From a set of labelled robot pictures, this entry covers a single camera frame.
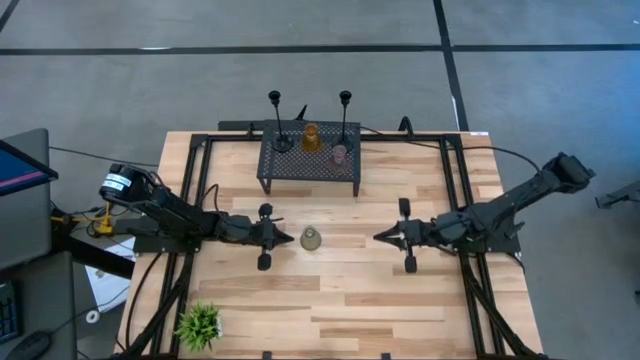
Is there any yellow clamp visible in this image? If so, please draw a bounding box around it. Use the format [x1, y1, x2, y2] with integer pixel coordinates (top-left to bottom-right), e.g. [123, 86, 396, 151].
[49, 201, 116, 237]

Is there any amber glass candle holder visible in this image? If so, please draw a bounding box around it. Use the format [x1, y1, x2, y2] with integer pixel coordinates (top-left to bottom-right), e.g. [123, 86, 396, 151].
[300, 122, 325, 155]

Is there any thin black floor cable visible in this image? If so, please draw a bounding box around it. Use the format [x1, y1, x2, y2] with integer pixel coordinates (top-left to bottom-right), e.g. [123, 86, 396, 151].
[48, 145, 161, 169]

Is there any black keyboard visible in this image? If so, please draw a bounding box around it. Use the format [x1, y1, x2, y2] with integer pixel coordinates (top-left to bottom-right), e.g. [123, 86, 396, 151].
[0, 279, 22, 344]

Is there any white paper sheet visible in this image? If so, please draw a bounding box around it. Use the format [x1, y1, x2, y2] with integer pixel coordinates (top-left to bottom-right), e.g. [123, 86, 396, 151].
[83, 236, 137, 314]

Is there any black computer mouse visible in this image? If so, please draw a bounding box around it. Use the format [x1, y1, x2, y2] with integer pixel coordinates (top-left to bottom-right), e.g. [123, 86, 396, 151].
[4, 330, 53, 360]

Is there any black tall metal candlestick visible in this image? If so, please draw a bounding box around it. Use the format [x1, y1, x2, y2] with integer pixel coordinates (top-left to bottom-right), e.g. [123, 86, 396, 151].
[267, 89, 296, 154]
[331, 89, 354, 153]

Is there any monitor with blue screen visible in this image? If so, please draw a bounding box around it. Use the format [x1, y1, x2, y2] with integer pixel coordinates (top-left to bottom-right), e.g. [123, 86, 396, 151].
[0, 138, 60, 198]

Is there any pink ribbed glass candle holder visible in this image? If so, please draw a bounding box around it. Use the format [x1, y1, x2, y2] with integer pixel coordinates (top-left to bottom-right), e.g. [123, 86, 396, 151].
[327, 144, 354, 177]

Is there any long black cable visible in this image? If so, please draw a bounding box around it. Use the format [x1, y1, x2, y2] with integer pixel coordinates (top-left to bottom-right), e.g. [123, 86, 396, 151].
[359, 124, 544, 175]

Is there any small green artificial plant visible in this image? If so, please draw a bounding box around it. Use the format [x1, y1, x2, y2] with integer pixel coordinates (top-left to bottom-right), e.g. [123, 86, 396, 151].
[173, 300, 224, 353]

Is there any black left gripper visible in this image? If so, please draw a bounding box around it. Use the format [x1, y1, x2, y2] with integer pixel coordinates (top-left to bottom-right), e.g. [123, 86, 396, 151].
[229, 201, 296, 273]

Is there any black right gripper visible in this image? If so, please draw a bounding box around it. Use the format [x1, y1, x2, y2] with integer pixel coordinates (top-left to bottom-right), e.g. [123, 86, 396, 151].
[372, 197, 445, 275]

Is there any clear olive glass candle holder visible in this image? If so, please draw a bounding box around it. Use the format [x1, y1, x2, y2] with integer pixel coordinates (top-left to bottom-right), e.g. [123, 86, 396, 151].
[299, 225, 323, 252]

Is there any black perforated metal riser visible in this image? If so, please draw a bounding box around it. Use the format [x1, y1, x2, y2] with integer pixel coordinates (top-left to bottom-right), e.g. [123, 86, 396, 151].
[255, 118, 363, 198]

